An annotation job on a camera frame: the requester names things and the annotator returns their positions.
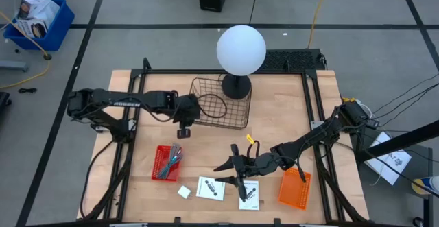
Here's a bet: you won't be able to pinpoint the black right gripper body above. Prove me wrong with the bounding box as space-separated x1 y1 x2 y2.
230 143 281 202

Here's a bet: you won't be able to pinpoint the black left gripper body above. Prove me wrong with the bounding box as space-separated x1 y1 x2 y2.
172 94 202 126

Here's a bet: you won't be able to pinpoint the black wire basket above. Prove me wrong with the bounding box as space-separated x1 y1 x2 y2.
189 77 253 130

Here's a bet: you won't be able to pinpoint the white charger cube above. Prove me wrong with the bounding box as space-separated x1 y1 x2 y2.
177 185 193 200

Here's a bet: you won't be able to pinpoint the teal cable bundle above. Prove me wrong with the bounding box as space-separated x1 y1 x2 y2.
156 143 185 180

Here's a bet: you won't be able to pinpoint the blue plastic floor bin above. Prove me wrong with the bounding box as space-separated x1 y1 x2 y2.
2 0 75 52

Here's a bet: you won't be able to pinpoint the orange plastic basket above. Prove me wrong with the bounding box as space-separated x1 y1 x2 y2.
277 167 313 211

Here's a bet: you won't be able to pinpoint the red plastic basket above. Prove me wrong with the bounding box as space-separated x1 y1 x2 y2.
151 145 183 182

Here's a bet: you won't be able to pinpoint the white globe table lamp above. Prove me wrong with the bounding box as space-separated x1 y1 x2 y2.
215 24 268 101

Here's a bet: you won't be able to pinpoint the black perforated box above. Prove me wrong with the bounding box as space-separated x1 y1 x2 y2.
261 48 326 72

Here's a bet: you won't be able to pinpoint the grey side table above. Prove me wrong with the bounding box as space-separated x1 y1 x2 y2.
351 126 434 227

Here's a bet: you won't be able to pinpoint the white paper sheets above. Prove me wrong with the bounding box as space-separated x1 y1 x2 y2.
364 130 412 187

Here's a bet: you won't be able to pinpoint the black diagonal beam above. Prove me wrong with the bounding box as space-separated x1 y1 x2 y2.
356 119 439 163

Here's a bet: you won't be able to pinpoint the blue yellow white bottle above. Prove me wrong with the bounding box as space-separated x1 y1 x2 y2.
410 175 439 196

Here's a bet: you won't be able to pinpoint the white printed package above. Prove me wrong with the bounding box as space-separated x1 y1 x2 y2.
14 0 61 39

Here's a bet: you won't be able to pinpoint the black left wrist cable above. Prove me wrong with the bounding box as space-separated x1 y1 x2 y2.
139 89 228 123

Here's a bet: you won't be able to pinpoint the black aluminium table frame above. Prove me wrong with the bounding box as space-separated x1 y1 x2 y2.
77 57 370 225

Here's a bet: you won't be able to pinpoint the yellow hanging cable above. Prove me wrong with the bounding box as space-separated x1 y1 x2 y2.
306 0 332 49

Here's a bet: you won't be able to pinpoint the yellow floor extension cord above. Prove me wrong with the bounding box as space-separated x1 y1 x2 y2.
0 11 52 90

